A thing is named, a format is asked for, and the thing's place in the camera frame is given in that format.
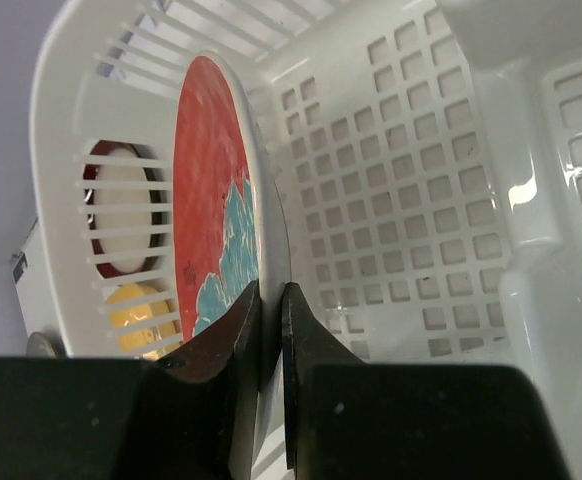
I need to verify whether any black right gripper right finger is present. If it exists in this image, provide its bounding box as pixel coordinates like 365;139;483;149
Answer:
281;283;570;479

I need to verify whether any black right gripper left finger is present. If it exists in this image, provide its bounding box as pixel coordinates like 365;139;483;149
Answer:
0;283;261;479

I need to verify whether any red plate with teal flower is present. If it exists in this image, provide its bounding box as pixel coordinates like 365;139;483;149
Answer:
172;52;291;454

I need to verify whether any grey plate with deer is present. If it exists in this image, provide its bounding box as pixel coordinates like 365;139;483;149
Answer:
26;331;65;358

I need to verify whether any white plastic dish bin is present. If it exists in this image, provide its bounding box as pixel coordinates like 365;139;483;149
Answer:
30;1;582;479

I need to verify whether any yellow square panda dish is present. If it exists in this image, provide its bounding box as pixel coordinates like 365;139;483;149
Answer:
106;283;182;361

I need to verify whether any dark red rimmed round plate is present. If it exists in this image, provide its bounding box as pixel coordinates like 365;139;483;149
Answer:
82;140;168;279

